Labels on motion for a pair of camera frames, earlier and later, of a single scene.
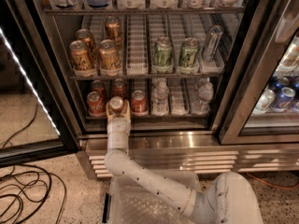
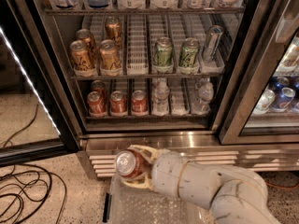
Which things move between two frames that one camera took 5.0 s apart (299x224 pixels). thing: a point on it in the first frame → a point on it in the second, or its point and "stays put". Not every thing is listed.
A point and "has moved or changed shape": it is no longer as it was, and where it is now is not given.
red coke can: [138, 103] stays put
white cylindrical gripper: [119, 124] → [166, 173]
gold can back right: [112, 26] stays put
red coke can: [116, 105] has moved or changed shape
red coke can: [95, 105] stays put
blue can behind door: [285, 99] stays put
